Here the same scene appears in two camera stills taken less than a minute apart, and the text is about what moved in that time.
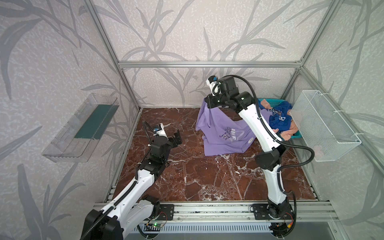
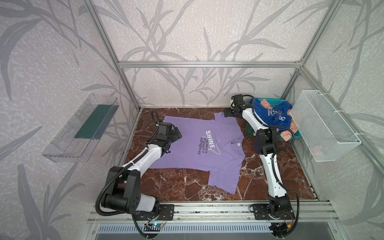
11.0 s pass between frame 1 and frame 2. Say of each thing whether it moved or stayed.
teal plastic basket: stayed
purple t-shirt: moved
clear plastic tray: stayed
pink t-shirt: stayed
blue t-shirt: stayed
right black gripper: moved
